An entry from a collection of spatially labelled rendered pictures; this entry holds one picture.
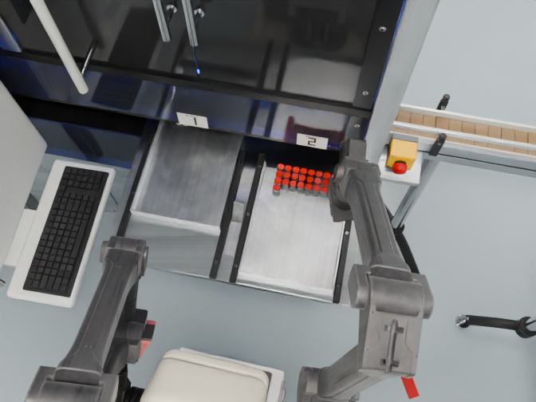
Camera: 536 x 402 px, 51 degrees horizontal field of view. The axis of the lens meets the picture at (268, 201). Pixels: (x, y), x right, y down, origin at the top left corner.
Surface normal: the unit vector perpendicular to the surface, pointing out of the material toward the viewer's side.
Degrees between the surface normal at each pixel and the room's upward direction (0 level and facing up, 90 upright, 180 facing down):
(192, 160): 0
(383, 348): 20
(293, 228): 0
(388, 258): 38
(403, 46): 90
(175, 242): 0
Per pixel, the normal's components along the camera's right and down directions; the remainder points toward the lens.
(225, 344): 0.00, -0.40
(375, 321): 0.08, -0.07
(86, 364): 0.18, -0.88
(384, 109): -0.20, 0.90
